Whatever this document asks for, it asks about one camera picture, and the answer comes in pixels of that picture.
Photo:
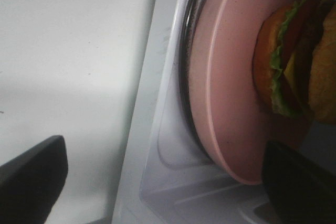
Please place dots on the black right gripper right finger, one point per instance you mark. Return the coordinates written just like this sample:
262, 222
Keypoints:
299, 190

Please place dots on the pink round plate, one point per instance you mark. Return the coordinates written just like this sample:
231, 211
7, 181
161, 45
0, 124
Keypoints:
231, 121

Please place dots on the burger with lettuce and cheese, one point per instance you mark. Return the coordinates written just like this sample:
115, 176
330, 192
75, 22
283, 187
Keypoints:
294, 60

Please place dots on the glass microwave turntable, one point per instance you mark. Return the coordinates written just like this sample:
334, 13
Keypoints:
189, 24

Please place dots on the white microwave oven body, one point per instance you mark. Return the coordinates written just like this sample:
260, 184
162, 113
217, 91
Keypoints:
165, 176

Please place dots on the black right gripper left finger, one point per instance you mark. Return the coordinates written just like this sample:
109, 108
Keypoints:
32, 182

